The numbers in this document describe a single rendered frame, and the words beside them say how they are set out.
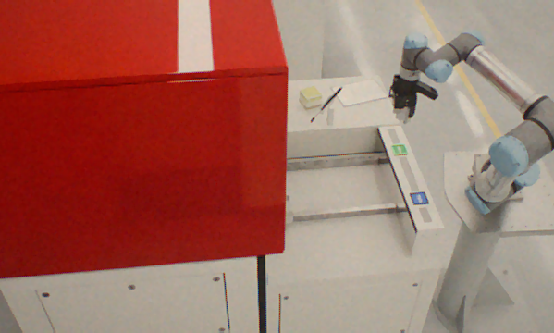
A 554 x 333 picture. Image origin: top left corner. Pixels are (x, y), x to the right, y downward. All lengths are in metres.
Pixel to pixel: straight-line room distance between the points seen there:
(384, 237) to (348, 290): 0.24
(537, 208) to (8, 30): 1.91
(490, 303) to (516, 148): 1.46
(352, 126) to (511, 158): 0.82
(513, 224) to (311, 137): 0.83
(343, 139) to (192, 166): 1.18
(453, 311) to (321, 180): 0.99
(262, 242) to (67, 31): 0.69
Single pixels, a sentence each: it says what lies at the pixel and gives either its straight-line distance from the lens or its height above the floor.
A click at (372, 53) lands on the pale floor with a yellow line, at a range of 4.70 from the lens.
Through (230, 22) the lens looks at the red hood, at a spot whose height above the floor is 1.82.
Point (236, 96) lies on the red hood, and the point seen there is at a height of 1.75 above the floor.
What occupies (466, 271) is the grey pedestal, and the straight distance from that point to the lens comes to 2.77.
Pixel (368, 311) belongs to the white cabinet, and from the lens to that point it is 2.29.
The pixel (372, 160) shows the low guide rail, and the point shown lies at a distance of 2.47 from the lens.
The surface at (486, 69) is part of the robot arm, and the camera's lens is 1.99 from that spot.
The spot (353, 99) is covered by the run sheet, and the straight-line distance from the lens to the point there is 2.56.
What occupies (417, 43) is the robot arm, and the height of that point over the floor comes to 1.46.
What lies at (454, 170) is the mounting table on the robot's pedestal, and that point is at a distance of 2.53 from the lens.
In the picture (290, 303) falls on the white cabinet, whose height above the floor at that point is 0.70.
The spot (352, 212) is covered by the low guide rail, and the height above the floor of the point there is 0.84.
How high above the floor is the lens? 2.49
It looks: 43 degrees down
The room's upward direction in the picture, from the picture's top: straight up
